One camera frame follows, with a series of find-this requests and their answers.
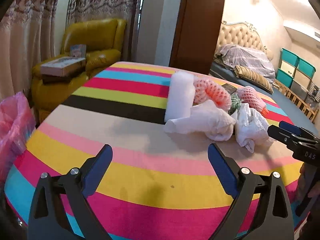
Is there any pink plastic bag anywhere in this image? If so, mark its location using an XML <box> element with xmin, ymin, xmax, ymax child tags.
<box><xmin>0</xmin><ymin>91</ymin><xmax>37</xmax><ymax>188</ymax></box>

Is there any beige lace curtain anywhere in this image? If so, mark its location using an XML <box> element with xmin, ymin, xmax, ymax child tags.
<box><xmin>67</xmin><ymin>0</ymin><xmax>144</xmax><ymax>63</ymax></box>
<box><xmin>0</xmin><ymin>0</ymin><xmax>63</xmax><ymax>100</ymax></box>

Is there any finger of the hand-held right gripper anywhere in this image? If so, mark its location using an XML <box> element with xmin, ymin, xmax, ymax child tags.
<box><xmin>279</xmin><ymin>121</ymin><xmax>320</xmax><ymax>142</ymax></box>
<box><xmin>267</xmin><ymin>125</ymin><xmax>300</xmax><ymax>148</ymax></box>

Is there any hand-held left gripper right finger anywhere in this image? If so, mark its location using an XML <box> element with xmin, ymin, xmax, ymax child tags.
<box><xmin>207</xmin><ymin>143</ymin><xmax>295</xmax><ymax>240</ymax></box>

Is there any tufted cream headboard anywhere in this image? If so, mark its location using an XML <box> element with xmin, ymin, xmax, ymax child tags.
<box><xmin>215</xmin><ymin>20</ymin><xmax>274</xmax><ymax>62</ymax></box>

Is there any white plastic bag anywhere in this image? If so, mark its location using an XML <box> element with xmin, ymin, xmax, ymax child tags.
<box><xmin>231</xmin><ymin>103</ymin><xmax>275</xmax><ymax>153</ymax></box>

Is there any pink foam fruit net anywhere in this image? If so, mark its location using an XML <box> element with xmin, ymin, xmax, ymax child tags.
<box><xmin>236</xmin><ymin>85</ymin><xmax>269</xmax><ymax>115</ymax></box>
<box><xmin>192</xmin><ymin>79</ymin><xmax>232</xmax><ymax>110</ymax></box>

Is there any bed with blue sheet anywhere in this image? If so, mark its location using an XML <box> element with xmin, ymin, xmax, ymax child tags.
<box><xmin>209</xmin><ymin>61</ymin><xmax>320</xmax><ymax>124</ymax></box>

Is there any dark teal box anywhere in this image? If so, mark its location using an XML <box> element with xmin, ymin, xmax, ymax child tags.
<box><xmin>221</xmin><ymin>83</ymin><xmax>238</xmax><ymax>94</ymax></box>

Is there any folded light blue quilt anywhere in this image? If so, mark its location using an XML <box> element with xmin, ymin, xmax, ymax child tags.
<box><xmin>215</xmin><ymin>44</ymin><xmax>276</xmax><ymax>84</ymax></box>

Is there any stack of storage boxes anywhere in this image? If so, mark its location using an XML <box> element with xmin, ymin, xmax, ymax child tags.
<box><xmin>276</xmin><ymin>48</ymin><xmax>320</xmax><ymax>105</ymax></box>

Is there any striped beige pillow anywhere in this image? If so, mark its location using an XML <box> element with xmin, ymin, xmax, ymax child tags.
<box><xmin>234</xmin><ymin>65</ymin><xmax>274</xmax><ymax>95</ymax></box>

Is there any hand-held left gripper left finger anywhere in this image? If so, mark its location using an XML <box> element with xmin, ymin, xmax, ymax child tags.
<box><xmin>28</xmin><ymin>144</ymin><xmax>113</xmax><ymax>240</ymax></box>

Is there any brown wooden wardrobe panel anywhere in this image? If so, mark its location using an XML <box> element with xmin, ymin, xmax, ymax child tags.
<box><xmin>169</xmin><ymin>0</ymin><xmax>227</xmax><ymax>75</ymax></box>

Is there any white foam roll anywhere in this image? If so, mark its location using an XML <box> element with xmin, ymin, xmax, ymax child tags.
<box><xmin>164</xmin><ymin>71</ymin><xmax>196</xmax><ymax>124</ymax></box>

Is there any small picture booklet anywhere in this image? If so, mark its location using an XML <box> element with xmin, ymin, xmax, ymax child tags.
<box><xmin>69</xmin><ymin>44</ymin><xmax>87</xmax><ymax>57</ymax></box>

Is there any white tissue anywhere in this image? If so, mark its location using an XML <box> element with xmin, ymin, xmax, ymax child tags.
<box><xmin>164</xmin><ymin>99</ymin><xmax>237</xmax><ymax>142</ymax></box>

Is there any wooden crib rail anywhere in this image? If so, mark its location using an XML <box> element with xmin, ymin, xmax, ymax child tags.
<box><xmin>274</xmin><ymin>80</ymin><xmax>318</xmax><ymax>123</ymax></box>

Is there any rainbow striped tablecloth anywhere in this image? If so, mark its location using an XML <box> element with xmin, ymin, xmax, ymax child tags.
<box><xmin>4</xmin><ymin>61</ymin><xmax>304</xmax><ymax>240</ymax></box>

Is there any flat cardboard box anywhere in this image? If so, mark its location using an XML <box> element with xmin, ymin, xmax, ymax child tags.
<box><xmin>40</xmin><ymin>57</ymin><xmax>87</xmax><ymax>77</ymax></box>

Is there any green foam fruit net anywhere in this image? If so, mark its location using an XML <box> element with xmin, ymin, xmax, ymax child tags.
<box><xmin>229</xmin><ymin>96</ymin><xmax>243</xmax><ymax>114</ymax></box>

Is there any yellow leather armchair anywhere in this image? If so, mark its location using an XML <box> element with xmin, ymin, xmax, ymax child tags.
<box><xmin>31</xmin><ymin>19</ymin><xmax>127</xmax><ymax>123</ymax></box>

